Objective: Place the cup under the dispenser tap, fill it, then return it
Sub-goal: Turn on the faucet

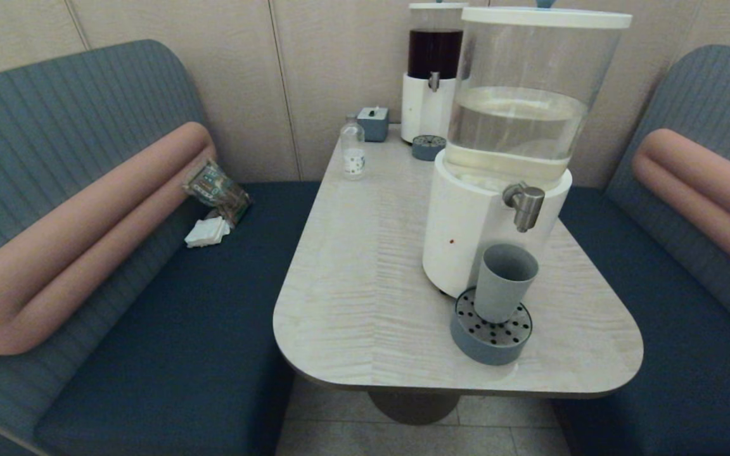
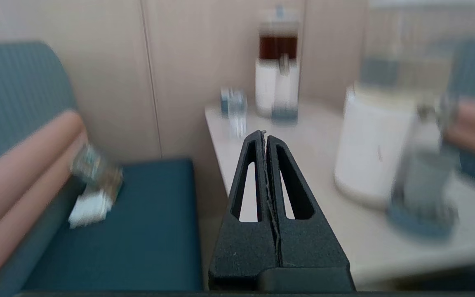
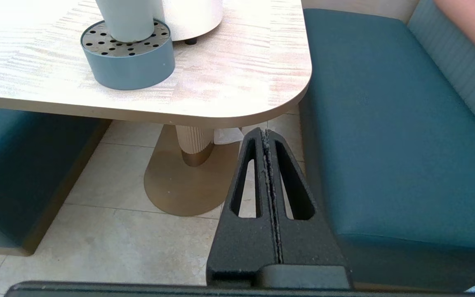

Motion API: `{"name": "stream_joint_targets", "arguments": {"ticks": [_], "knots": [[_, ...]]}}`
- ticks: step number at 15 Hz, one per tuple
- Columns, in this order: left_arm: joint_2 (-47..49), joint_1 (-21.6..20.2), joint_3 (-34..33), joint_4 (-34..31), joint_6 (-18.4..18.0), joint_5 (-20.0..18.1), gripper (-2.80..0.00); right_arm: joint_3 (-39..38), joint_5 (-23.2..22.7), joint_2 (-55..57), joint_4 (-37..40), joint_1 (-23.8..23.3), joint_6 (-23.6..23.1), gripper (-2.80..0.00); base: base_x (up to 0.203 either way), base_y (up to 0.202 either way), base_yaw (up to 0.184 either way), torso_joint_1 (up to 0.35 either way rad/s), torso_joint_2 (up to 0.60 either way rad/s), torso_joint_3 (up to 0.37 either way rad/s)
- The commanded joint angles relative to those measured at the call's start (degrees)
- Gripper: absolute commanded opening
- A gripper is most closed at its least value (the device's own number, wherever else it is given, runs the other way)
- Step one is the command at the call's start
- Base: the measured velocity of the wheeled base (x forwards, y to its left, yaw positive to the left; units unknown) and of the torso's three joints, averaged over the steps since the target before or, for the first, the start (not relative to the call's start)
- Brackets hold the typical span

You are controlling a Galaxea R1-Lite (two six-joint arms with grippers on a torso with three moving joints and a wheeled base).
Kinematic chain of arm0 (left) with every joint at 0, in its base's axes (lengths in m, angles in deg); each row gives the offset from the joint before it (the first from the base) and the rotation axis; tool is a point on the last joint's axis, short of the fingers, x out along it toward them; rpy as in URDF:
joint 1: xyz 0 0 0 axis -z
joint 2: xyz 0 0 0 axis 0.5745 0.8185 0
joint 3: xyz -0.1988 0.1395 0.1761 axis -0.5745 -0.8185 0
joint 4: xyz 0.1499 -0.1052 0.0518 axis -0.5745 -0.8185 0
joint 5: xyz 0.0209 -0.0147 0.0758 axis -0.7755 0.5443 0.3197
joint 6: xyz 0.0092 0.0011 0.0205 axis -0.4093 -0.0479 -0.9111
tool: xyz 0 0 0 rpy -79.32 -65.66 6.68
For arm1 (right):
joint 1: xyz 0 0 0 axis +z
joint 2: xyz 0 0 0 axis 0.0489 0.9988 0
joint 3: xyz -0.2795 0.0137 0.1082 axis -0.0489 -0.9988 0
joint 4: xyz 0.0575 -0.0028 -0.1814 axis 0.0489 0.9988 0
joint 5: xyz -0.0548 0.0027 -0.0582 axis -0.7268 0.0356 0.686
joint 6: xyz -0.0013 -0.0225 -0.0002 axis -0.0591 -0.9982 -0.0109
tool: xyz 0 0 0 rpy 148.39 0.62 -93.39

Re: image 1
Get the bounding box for grey-blue plastic cup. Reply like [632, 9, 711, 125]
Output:
[473, 244, 539, 324]

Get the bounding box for large clear water dispenser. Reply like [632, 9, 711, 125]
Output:
[422, 0, 632, 301]

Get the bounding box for white paper napkins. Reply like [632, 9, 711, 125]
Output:
[184, 217, 231, 248]

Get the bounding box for small clear plastic bottle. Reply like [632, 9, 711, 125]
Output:
[340, 115, 366, 181]

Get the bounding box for dark drink dispenser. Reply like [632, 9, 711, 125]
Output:
[400, 2, 469, 145]

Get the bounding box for large silver dispenser tap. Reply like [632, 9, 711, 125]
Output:
[502, 182, 546, 234]

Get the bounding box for grey perforated drip tray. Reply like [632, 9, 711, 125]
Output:
[450, 286, 533, 366]

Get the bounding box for pink bolster cushion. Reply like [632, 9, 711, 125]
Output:
[632, 129, 730, 289]
[0, 122, 217, 355]

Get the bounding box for blue-grey tissue box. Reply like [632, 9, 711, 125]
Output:
[357, 106, 390, 143]

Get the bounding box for small blue round drip tray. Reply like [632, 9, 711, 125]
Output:
[411, 135, 447, 162]

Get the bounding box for clear plastic snack bag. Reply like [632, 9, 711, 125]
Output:
[182, 160, 253, 229]

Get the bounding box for blue upholstered sofa bench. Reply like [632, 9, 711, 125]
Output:
[552, 44, 730, 456]
[0, 39, 321, 456]

